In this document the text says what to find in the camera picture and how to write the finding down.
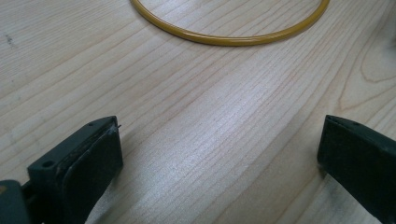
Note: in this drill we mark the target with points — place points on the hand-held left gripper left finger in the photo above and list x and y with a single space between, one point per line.
84 174

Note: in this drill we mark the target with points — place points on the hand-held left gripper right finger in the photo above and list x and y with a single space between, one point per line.
361 161

